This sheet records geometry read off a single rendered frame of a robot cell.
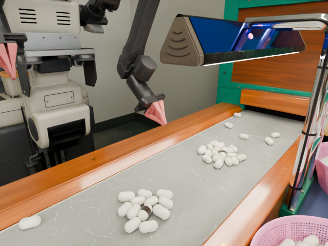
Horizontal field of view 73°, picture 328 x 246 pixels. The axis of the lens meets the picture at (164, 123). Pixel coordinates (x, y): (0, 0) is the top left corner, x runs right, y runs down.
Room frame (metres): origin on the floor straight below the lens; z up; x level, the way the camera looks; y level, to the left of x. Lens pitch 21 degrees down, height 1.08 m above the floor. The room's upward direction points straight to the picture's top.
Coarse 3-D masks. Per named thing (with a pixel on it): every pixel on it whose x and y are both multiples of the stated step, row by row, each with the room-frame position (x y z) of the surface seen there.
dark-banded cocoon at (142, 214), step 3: (147, 204) 0.36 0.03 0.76; (150, 207) 0.36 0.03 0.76; (141, 210) 0.35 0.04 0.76; (138, 213) 0.34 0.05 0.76; (141, 213) 0.34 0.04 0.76; (144, 213) 0.34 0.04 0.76; (138, 216) 0.34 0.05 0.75; (141, 216) 0.34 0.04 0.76; (144, 216) 0.34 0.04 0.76; (147, 216) 0.34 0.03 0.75; (141, 219) 0.33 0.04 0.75; (144, 219) 0.33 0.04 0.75
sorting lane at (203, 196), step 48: (192, 144) 0.68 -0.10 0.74; (240, 144) 0.68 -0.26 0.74; (288, 144) 0.68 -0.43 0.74; (96, 192) 0.43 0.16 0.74; (192, 192) 0.43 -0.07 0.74; (240, 192) 0.43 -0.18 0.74; (0, 240) 0.30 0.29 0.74; (48, 240) 0.30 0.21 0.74; (96, 240) 0.30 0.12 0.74; (144, 240) 0.30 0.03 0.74; (192, 240) 0.30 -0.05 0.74
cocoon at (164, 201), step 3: (159, 198) 0.39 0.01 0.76; (162, 198) 0.38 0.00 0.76; (165, 198) 0.38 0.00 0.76; (159, 201) 0.38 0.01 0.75; (162, 201) 0.38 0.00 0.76; (165, 201) 0.38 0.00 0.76; (168, 201) 0.37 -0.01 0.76; (171, 201) 0.38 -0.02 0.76; (162, 204) 0.38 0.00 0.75; (165, 204) 0.37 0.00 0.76; (168, 204) 0.37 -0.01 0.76; (171, 204) 0.37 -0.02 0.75; (165, 207) 0.37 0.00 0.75; (168, 207) 0.37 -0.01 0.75; (171, 207) 0.37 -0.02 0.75
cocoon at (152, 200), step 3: (150, 198) 0.38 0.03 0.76; (153, 198) 0.39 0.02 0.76; (156, 198) 0.39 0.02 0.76; (144, 201) 0.38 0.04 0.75; (147, 201) 0.38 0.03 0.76; (150, 201) 0.38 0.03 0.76; (153, 201) 0.38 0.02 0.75; (156, 201) 0.38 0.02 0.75; (144, 204) 0.38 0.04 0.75; (150, 204) 0.37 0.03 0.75; (153, 204) 0.38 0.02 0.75
